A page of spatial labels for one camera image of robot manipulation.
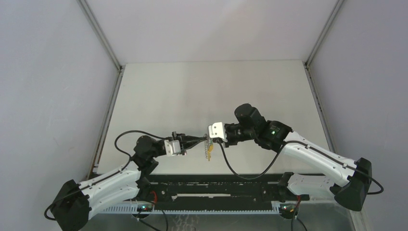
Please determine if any right black camera cable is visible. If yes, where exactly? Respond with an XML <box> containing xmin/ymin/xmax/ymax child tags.
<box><xmin>217</xmin><ymin>139</ymin><xmax>384</xmax><ymax>195</ymax></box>

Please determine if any aluminium frame post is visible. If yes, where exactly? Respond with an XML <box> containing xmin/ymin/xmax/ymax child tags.
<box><xmin>303</xmin><ymin>0</ymin><xmax>347</xmax><ymax>153</ymax></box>
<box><xmin>77</xmin><ymin>0</ymin><xmax>123</xmax><ymax>178</ymax></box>

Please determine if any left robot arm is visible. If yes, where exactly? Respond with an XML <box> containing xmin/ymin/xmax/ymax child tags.
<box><xmin>44</xmin><ymin>130</ymin><xmax>207</xmax><ymax>231</ymax></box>

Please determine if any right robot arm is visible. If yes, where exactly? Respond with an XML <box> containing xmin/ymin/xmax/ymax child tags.
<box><xmin>221</xmin><ymin>103</ymin><xmax>374</xmax><ymax>211</ymax></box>

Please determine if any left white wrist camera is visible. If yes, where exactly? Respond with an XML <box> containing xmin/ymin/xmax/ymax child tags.
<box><xmin>164</xmin><ymin>140</ymin><xmax>182</xmax><ymax>156</ymax></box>

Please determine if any left aluminium frame post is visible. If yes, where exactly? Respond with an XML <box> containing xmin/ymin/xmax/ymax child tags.
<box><xmin>77</xmin><ymin>0</ymin><xmax>123</xmax><ymax>178</ymax></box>

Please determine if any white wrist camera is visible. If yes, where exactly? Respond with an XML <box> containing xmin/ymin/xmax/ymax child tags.
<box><xmin>208</xmin><ymin>122</ymin><xmax>228</xmax><ymax>142</ymax></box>
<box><xmin>164</xmin><ymin>140</ymin><xmax>182</xmax><ymax>156</ymax></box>

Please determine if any black camera cable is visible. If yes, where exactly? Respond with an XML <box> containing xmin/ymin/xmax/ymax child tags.
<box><xmin>217</xmin><ymin>139</ymin><xmax>384</xmax><ymax>195</ymax></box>
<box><xmin>44</xmin><ymin>130</ymin><xmax>174</xmax><ymax>221</ymax></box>

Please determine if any left black camera cable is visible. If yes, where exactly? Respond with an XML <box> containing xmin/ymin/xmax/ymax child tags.
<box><xmin>44</xmin><ymin>130</ymin><xmax>174</xmax><ymax>221</ymax></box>

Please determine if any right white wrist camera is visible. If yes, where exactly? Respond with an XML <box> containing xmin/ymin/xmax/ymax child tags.
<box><xmin>208</xmin><ymin>122</ymin><xmax>228</xmax><ymax>142</ymax></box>

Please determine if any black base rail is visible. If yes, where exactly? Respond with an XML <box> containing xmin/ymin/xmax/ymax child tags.
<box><xmin>136</xmin><ymin>173</ymin><xmax>310</xmax><ymax>213</ymax></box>

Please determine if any right aluminium frame post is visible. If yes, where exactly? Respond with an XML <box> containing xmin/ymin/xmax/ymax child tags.
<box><xmin>303</xmin><ymin>0</ymin><xmax>347</xmax><ymax>153</ymax></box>

